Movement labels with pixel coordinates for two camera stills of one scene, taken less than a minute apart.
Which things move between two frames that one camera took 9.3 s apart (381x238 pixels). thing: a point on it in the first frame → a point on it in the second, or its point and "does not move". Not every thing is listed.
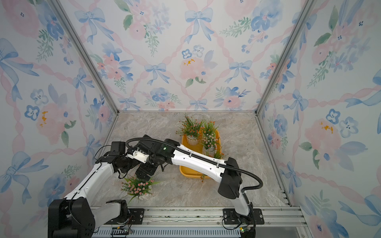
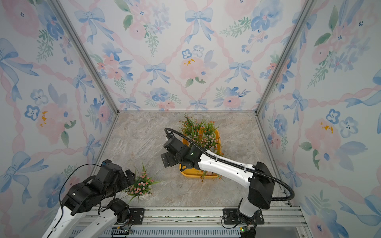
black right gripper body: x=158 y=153 → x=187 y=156
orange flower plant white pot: x=209 y=128 does not move
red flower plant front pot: x=217 y=154 does not move
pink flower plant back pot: x=209 y=145 does not move
